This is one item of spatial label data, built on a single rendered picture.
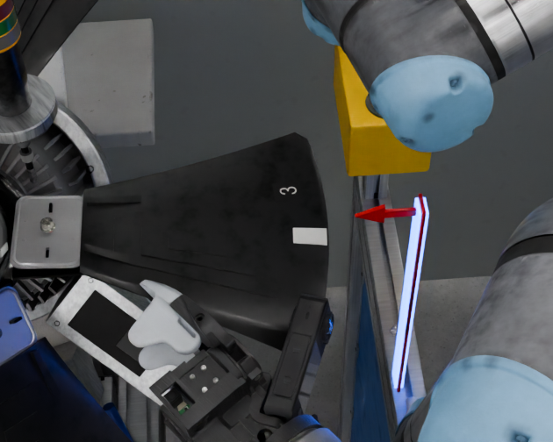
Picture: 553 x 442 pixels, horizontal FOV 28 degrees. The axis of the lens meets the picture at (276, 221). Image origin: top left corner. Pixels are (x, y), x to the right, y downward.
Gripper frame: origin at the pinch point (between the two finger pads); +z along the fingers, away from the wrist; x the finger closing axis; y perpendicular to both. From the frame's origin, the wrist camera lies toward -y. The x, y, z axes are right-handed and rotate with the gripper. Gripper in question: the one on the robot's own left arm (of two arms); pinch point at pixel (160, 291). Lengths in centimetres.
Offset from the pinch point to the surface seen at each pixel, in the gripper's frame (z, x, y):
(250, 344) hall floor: 50, 122, -35
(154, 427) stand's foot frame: 44, 111, -6
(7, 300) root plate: 12.8, 5.0, 10.0
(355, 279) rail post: 16, 58, -36
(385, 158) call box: 7.5, 20.3, -35.4
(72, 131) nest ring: 26.1, 5.8, -7.0
